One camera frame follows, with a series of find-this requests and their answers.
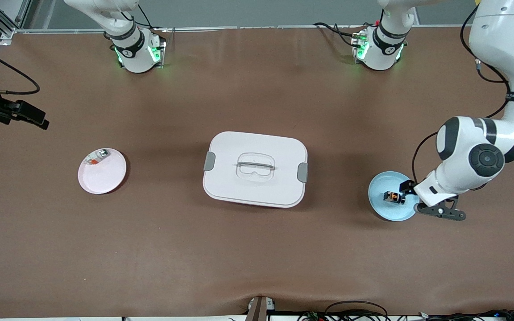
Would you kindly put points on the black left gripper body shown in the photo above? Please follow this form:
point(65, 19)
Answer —
point(405, 187)

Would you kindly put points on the aluminium frame post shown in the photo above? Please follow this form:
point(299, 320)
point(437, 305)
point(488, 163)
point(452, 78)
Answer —
point(25, 13)

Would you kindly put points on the orange push button switch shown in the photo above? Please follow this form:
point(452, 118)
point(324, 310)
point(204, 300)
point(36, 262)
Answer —
point(391, 197)

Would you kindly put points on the table edge clamp bracket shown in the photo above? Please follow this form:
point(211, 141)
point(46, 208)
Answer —
point(257, 310)

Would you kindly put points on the light blue round plate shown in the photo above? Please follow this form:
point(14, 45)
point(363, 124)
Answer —
point(382, 209)

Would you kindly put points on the brown table mat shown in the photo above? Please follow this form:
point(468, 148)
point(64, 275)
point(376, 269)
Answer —
point(257, 249)

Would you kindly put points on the aluminium table edge rail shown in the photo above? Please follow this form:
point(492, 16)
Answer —
point(257, 27)

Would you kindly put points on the white lidded storage box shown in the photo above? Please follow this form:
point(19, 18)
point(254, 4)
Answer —
point(257, 191)

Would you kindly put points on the pink round plate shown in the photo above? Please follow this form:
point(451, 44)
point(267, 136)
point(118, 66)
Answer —
point(103, 178)

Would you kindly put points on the grey box latch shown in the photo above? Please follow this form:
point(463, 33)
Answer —
point(302, 172)
point(209, 161)

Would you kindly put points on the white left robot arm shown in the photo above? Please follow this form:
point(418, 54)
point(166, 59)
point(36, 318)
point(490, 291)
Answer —
point(462, 147)

